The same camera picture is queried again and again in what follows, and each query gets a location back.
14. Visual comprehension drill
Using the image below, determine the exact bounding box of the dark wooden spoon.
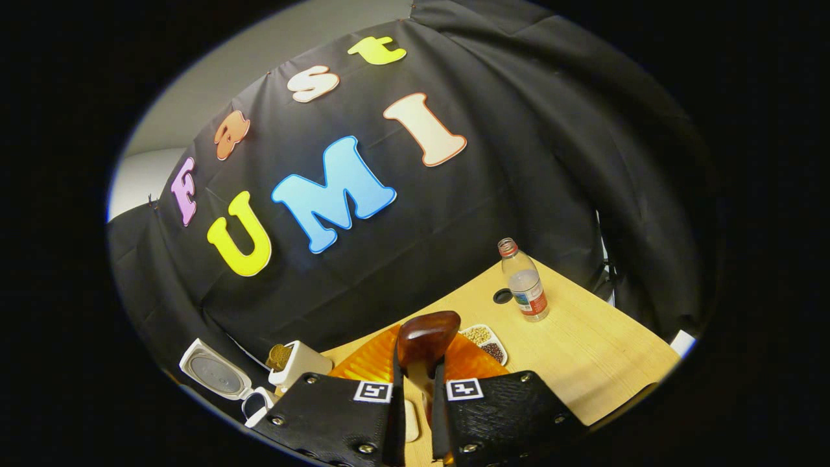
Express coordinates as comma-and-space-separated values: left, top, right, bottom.
396, 310, 462, 467

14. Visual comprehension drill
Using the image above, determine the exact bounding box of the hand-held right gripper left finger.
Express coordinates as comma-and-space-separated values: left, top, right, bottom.
253, 324, 407, 467

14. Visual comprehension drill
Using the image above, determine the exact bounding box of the black backdrop cloth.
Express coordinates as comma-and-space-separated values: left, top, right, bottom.
107, 0, 720, 416

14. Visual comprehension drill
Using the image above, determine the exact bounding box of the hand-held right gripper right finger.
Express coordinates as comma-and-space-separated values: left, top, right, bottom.
433, 331, 588, 467

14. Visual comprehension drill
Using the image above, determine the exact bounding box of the white divided bean dish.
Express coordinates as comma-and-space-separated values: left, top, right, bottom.
460, 324, 509, 367

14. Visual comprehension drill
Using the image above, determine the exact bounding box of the clear plastic bottle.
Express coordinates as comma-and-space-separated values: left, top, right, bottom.
497, 237, 551, 323

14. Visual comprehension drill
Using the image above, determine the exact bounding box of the white chopstick holder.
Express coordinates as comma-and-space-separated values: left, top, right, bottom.
267, 340, 334, 394

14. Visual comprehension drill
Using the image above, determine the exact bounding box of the white rice cooker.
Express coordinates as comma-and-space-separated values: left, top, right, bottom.
179, 337, 281, 429

